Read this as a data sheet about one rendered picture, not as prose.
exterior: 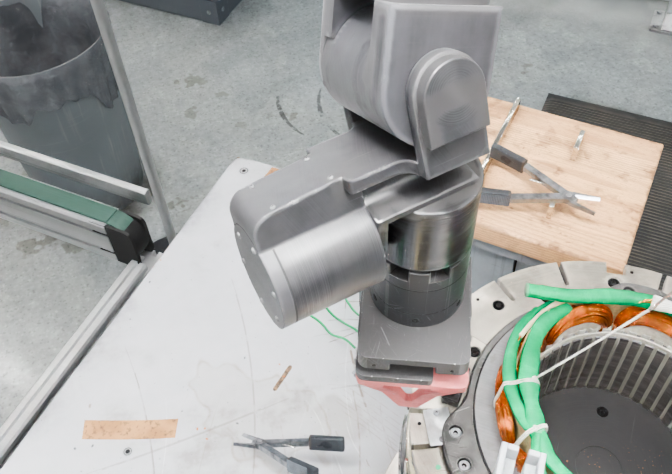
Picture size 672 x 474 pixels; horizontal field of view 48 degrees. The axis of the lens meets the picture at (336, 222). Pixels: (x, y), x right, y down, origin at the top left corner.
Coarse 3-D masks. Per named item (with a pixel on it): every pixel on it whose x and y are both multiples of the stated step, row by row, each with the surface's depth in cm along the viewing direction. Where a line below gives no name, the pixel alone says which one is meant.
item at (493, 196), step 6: (486, 192) 74; (492, 192) 74; (498, 192) 74; (504, 192) 74; (510, 192) 74; (480, 198) 75; (486, 198) 75; (492, 198) 74; (498, 198) 74; (504, 198) 74; (510, 198) 74; (498, 204) 75; (504, 204) 75
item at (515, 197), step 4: (512, 196) 74; (516, 196) 74; (520, 196) 74; (524, 196) 74; (528, 196) 74; (532, 196) 74; (536, 196) 74; (540, 196) 74; (544, 196) 74; (548, 196) 74; (552, 196) 74; (556, 196) 74; (560, 196) 74; (512, 200) 74; (516, 200) 74; (520, 200) 74; (524, 200) 74; (528, 200) 74; (532, 200) 74; (536, 200) 74; (540, 200) 74; (544, 200) 74; (548, 200) 74; (552, 200) 74; (556, 200) 74; (560, 200) 74; (564, 200) 74
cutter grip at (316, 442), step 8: (312, 440) 85; (320, 440) 85; (328, 440) 85; (336, 440) 85; (344, 440) 85; (312, 448) 86; (320, 448) 85; (328, 448) 85; (336, 448) 85; (344, 448) 85
